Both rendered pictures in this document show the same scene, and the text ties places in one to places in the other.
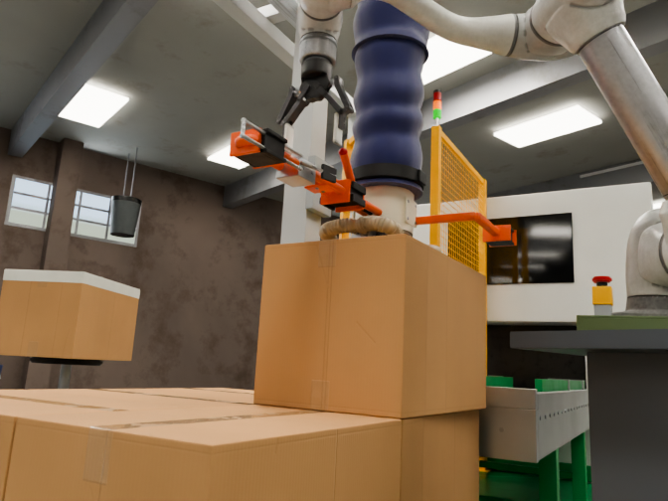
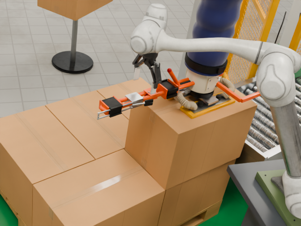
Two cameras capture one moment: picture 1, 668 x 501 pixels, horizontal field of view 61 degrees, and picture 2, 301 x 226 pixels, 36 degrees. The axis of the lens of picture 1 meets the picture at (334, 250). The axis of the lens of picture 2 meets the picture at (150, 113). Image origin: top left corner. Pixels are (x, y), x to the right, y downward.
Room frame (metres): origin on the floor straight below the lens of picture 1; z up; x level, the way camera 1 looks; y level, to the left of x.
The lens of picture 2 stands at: (-0.62, -0.49, 2.36)
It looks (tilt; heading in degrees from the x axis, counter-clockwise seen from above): 35 degrees down; 15
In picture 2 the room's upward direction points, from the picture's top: 11 degrees clockwise
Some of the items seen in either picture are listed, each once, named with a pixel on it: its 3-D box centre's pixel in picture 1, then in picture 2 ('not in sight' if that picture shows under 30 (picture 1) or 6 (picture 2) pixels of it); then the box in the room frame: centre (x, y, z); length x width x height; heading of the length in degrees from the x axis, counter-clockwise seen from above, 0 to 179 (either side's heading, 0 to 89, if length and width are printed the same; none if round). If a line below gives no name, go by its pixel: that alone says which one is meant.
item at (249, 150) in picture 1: (256, 149); (110, 106); (1.09, 0.17, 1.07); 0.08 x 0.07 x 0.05; 150
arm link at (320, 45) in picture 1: (317, 54); not in sight; (1.24, 0.06, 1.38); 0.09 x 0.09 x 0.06
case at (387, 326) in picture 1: (383, 332); (189, 126); (1.59, -0.15, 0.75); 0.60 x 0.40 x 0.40; 148
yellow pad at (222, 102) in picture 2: not in sight; (208, 102); (1.56, -0.22, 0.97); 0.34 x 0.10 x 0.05; 150
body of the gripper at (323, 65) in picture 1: (315, 82); (149, 56); (1.24, 0.06, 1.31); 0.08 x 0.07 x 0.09; 60
